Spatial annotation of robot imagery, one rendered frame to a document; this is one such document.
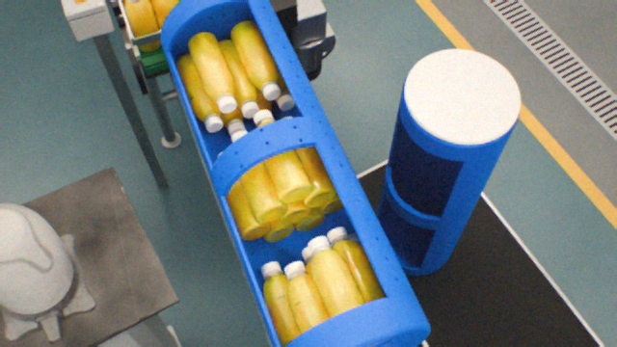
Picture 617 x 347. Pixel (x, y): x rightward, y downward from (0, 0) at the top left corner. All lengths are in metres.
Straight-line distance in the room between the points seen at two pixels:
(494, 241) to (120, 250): 1.42
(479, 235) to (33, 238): 1.64
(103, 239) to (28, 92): 1.71
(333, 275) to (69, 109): 1.99
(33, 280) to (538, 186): 2.03
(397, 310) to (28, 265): 0.65
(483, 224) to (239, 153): 1.35
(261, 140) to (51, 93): 1.89
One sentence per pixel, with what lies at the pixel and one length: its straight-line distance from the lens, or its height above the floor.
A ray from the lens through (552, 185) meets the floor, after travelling 2.79.
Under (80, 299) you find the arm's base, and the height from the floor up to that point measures 1.04.
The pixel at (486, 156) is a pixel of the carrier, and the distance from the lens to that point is 1.63.
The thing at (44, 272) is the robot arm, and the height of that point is 1.21.
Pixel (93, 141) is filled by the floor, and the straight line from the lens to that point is 2.87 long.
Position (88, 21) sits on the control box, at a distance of 1.79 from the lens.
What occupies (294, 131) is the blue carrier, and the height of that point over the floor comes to 1.23.
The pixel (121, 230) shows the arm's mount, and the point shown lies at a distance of 1.49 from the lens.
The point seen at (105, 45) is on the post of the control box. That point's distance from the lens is 1.98.
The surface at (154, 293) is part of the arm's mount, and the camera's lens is 1.42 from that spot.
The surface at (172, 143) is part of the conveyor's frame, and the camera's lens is 2.77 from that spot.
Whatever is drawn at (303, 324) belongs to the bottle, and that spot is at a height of 1.13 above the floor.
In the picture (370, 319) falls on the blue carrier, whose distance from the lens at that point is 1.14.
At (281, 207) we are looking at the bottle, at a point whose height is 1.13.
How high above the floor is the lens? 2.32
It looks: 61 degrees down
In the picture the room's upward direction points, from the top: 1 degrees counter-clockwise
